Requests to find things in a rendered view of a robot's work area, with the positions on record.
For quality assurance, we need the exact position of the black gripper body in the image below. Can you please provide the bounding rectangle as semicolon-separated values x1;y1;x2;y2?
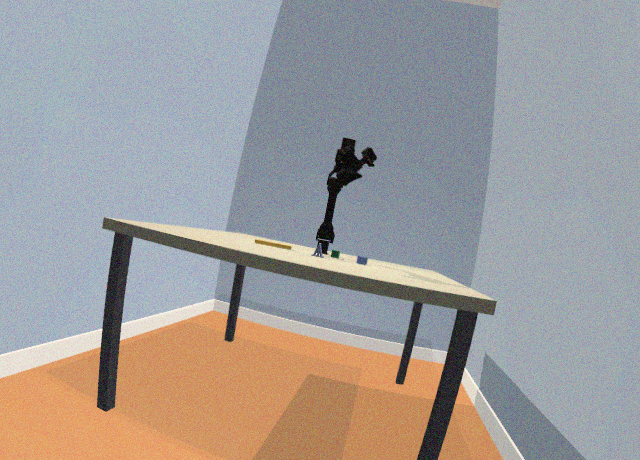
336;147;377;186

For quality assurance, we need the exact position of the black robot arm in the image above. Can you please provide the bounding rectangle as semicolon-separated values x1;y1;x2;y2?
316;138;356;255

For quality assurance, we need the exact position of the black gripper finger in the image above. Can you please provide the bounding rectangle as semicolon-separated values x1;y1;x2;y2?
344;168;363;182
362;151;374;167

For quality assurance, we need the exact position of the orange bar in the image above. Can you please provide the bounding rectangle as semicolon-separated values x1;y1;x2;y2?
255;239;292;250

